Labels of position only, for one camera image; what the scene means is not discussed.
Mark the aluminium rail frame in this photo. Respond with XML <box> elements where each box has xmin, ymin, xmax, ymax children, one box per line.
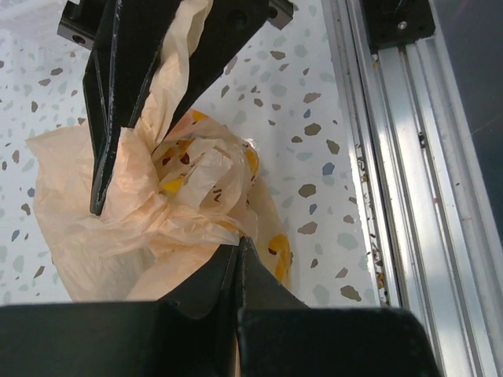
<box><xmin>323</xmin><ymin>1</ymin><xmax>502</xmax><ymax>376</ymax></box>

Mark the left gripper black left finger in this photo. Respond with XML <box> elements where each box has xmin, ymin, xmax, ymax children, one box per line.
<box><xmin>1</xmin><ymin>245</ymin><xmax>237</xmax><ymax>376</ymax></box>

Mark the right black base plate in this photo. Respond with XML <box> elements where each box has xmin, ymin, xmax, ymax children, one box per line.
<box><xmin>361</xmin><ymin>0</ymin><xmax>435</xmax><ymax>54</ymax></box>

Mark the orange translucent plastic bag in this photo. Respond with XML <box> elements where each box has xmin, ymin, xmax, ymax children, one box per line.
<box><xmin>28</xmin><ymin>1</ymin><xmax>292</xmax><ymax>302</ymax></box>

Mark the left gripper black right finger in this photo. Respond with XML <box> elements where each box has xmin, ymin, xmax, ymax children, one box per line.
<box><xmin>236</xmin><ymin>237</ymin><xmax>441</xmax><ymax>376</ymax></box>

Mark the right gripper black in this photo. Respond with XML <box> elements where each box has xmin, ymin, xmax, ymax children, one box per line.
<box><xmin>57</xmin><ymin>0</ymin><xmax>294</xmax><ymax>215</ymax></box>

